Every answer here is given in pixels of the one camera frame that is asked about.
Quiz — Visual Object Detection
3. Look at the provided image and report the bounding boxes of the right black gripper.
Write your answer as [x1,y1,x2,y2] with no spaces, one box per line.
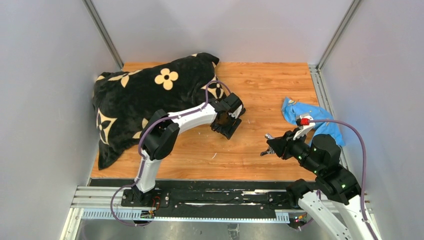
[268,126,321,174]

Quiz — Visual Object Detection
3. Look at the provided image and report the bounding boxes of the chrome faucet tap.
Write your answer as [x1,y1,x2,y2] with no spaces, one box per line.
[260,133,275,157]

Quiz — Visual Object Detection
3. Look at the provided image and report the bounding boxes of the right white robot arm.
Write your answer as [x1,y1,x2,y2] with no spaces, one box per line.
[261,131,382,240]

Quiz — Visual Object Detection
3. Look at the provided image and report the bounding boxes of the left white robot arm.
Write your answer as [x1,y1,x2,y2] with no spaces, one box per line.
[128,93,246,207]

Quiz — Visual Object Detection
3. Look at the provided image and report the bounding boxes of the blue printed cloth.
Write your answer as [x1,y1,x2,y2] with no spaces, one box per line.
[281,96,346,147]

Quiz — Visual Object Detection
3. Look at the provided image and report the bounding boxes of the black floral pillow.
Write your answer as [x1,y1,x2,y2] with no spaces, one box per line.
[92,52,226,170]

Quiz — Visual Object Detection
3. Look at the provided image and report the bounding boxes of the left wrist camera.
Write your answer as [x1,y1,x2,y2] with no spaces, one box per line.
[229,105,244,119]

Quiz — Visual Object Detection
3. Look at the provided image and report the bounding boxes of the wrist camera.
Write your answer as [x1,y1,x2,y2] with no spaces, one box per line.
[229,105,244,119]
[293,113,316,140]

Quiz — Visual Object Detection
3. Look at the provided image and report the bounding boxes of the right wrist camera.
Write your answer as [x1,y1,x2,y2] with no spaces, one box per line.
[293,113,316,140]

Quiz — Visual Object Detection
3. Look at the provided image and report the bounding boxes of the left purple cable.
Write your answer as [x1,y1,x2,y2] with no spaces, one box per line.
[109,80,233,227]

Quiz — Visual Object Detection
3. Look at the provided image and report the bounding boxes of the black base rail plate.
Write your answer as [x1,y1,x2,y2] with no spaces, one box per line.
[71,178,369,223]

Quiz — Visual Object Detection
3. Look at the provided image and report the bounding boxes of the aluminium frame post right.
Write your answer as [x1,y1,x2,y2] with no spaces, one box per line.
[316,0,363,71]

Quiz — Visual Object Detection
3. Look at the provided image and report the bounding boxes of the aluminium frame post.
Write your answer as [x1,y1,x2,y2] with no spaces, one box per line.
[316,0,363,71]
[82,0,124,69]

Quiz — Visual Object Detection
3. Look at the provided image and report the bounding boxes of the aluminium frame post left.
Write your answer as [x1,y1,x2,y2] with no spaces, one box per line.
[82,0,124,69]

